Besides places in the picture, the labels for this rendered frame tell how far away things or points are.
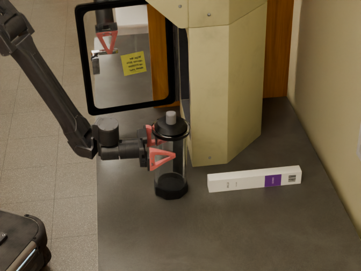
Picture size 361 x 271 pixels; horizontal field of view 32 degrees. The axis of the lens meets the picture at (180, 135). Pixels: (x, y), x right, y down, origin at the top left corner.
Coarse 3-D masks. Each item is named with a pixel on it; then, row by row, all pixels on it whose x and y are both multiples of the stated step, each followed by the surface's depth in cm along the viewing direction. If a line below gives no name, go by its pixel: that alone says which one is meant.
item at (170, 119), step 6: (168, 114) 172; (174, 114) 172; (162, 120) 175; (168, 120) 172; (174, 120) 172; (180, 120) 175; (156, 126) 173; (162, 126) 172; (168, 126) 172; (174, 126) 172; (180, 126) 172; (186, 126) 174; (162, 132) 171; (168, 132) 171; (174, 132) 171; (180, 132) 172
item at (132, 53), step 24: (96, 24) 196; (120, 24) 198; (144, 24) 200; (96, 48) 201; (120, 48) 203; (144, 48) 205; (120, 72) 207; (144, 72) 209; (96, 96) 210; (120, 96) 212; (144, 96) 215
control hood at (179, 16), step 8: (152, 0) 165; (160, 0) 165; (168, 0) 165; (176, 0) 165; (184, 0) 166; (160, 8) 166; (168, 8) 166; (176, 8) 167; (184, 8) 167; (168, 16) 168; (176, 16) 168; (184, 16) 168; (176, 24) 169; (184, 24) 170
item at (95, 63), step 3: (93, 57) 202; (96, 57) 202; (93, 60) 201; (96, 60) 201; (93, 63) 202; (96, 63) 201; (93, 66) 202; (96, 66) 202; (93, 69) 203; (96, 69) 203; (99, 69) 203; (93, 72) 203; (96, 72) 204; (99, 72) 204
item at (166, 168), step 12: (156, 120) 177; (156, 132) 172; (156, 144) 176; (168, 144) 173; (180, 144) 174; (156, 156) 178; (168, 156) 175; (180, 156) 176; (156, 168) 181; (168, 168) 177; (180, 168) 179; (156, 180) 183; (168, 180) 180; (180, 180) 181
